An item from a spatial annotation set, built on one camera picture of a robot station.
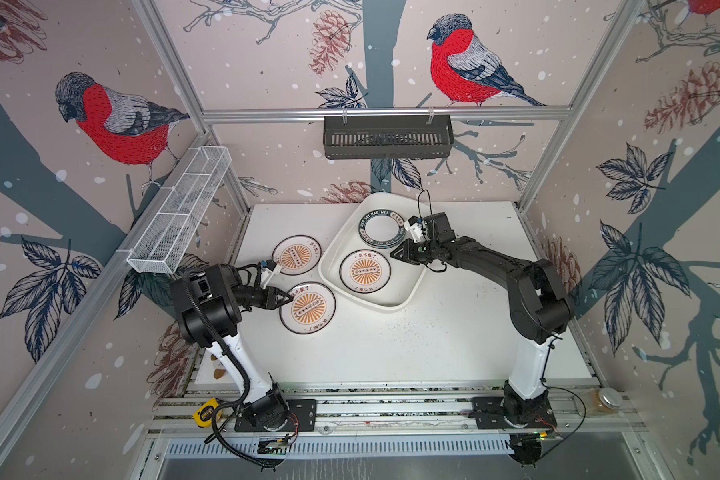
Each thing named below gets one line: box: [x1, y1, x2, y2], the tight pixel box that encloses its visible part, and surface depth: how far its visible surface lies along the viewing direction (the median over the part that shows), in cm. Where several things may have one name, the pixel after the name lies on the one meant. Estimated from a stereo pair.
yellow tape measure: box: [193, 398, 220, 428], surface depth 74 cm
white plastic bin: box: [318, 193, 427, 312], surface depth 101 cm
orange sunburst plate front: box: [339, 249, 392, 294], surface depth 103 cm
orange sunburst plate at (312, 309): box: [279, 282, 337, 335], surface depth 94 cm
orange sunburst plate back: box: [272, 234, 322, 276], surface depth 109 cm
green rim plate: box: [358, 209, 406, 249], surface depth 115 cm
